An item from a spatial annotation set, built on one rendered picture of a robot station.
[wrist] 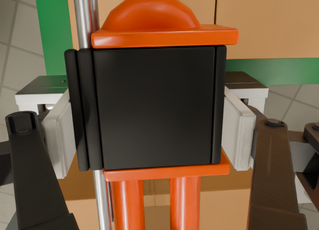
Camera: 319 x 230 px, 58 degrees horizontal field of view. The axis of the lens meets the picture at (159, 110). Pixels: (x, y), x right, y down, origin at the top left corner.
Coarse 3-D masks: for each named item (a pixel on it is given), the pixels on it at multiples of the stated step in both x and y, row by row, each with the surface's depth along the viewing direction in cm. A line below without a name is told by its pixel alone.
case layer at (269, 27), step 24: (72, 0) 76; (120, 0) 77; (192, 0) 78; (216, 0) 79; (240, 0) 79; (264, 0) 79; (288, 0) 80; (312, 0) 80; (72, 24) 78; (216, 24) 81; (240, 24) 81; (264, 24) 82; (288, 24) 82; (312, 24) 83; (240, 48) 84; (264, 48) 84; (288, 48) 85; (312, 48) 85
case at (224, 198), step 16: (80, 176) 56; (208, 176) 55; (224, 176) 55; (240, 176) 55; (64, 192) 52; (80, 192) 52; (144, 192) 51; (160, 192) 51; (208, 192) 51; (224, 192) 52; (240, 192) 52; (80, 208) 50; (96, 208) 51; (208, 208) 52; (224, 208) 53; (240, 208) 53; (80, 224) 52; (96, 224) 52; (112, 224) 52; (208, 224) 54; (224, 224) 54; (240, 224) 54
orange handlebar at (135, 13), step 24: (144, 0) 15; (168, 0) 15; (120, 24) 15; (144, 24) 15; (168, 24) 15; (192, 24) 16; (120, 192) 19; (192, 192) 19; (120, 216) 19; (144, 216) 21; (192, 216) 20
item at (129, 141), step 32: (96, 32) 14; (128, 32) 14; (160, 32) 14; (192, 32) 14; (224, 32) 14; (96, 64) 14; (128, 64) 14; (160, 64) 15; (192, 64) 15; (224, 64) 15; (128, 96) 15; (160, 96) 15; (192, 96) 15; (128, 128) 16; (160, 128) 16; (192, 128) 16; (128, 160) 16; (160, 160) 16; (192, 160) 16; (224, 160) 17
